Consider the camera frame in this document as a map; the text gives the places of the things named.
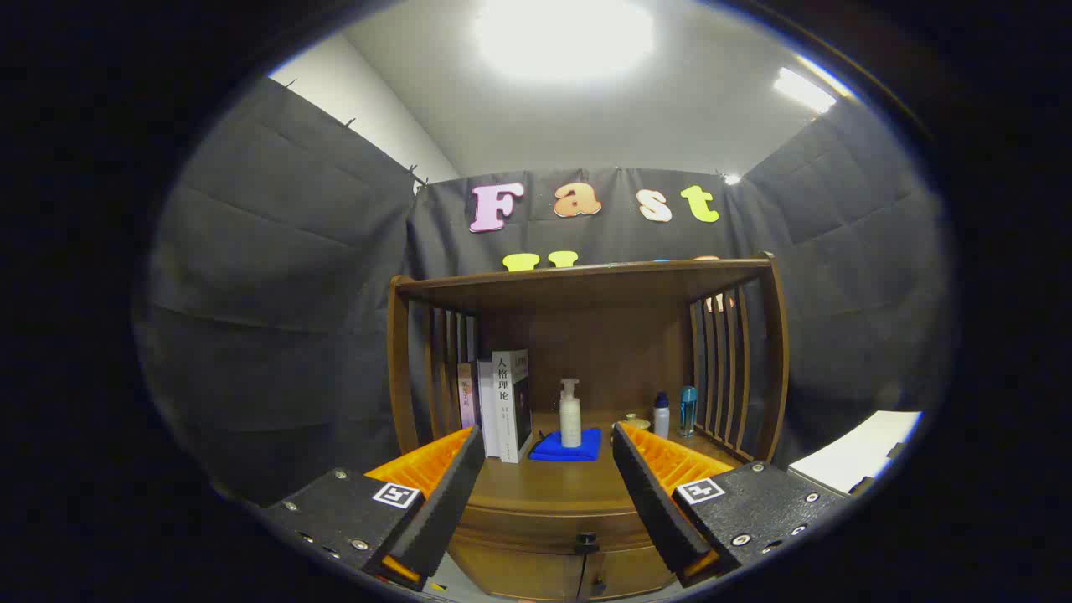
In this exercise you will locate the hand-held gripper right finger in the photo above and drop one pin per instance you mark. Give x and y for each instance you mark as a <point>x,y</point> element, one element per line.
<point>653,502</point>

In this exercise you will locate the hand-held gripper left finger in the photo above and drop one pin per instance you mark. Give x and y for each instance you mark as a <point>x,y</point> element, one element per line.
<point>448,502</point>

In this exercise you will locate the wooden drawer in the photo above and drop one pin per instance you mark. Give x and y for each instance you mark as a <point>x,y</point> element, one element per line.
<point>519,528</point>

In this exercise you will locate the wooden countertop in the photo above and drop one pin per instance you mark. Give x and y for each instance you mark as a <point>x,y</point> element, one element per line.
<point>553,481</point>

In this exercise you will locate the brown wooden cabinet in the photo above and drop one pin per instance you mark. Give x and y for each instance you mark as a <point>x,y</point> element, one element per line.
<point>586,335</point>

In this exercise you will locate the yellow ceramic lidded cup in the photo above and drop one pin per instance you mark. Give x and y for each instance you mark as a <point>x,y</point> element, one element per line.
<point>636,422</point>

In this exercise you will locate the white bottle with blue cap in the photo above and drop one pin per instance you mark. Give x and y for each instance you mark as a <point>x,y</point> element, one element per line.
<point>661,419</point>

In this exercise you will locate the translucent blue bottle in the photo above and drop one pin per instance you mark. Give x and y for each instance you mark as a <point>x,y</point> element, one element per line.
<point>688,414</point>

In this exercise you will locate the thin white book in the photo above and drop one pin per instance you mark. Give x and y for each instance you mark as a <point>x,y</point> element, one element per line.
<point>487,410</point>

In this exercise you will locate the thin purple book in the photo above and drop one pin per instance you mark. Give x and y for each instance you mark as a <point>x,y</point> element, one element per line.
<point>466,398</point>

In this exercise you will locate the thick white and black book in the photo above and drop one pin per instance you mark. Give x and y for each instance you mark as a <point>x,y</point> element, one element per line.
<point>507,410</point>

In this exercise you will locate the blue folded cloth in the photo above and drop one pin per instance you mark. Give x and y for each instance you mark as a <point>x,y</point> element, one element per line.
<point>548,450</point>

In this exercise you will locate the white pump bottle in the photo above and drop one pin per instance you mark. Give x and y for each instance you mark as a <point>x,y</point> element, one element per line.
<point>570,419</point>

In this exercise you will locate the white box unit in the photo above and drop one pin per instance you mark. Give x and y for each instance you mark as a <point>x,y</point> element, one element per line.
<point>854,452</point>

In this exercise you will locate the small rectangular ceiling light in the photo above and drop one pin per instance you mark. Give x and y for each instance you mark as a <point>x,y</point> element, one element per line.
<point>804,90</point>

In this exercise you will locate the large round ceiling light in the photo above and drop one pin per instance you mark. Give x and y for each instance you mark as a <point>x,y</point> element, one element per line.
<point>565,38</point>

